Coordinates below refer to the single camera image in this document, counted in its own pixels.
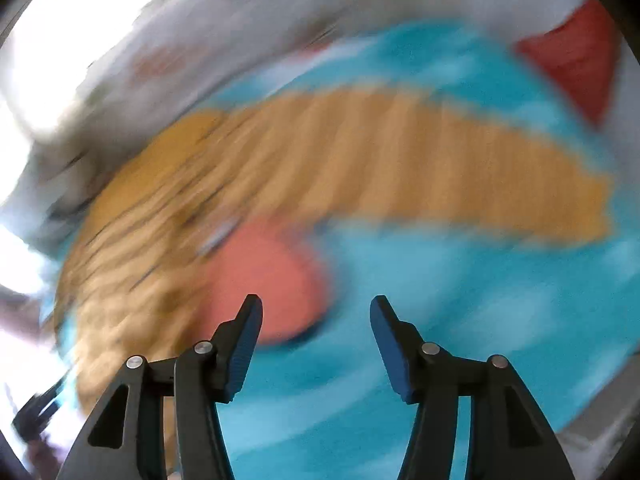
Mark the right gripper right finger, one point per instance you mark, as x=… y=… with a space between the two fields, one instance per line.
x=510 y=438

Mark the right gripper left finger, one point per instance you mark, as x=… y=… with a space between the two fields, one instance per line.
x=123 y=437

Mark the yellow striped knit sweater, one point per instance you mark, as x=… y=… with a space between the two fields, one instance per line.
x=134 y=277

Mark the turquoise star fleece blanket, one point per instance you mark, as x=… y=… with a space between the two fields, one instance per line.
x=316 y=402

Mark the red cloth item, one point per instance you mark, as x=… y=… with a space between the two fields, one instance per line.
x=580 y=56

